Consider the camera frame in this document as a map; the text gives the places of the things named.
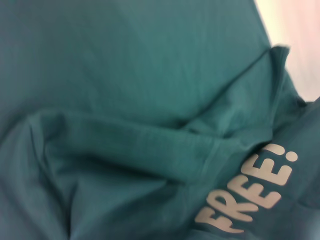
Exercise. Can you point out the teal blue shirt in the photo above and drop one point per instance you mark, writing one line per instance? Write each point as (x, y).
(125, 87)

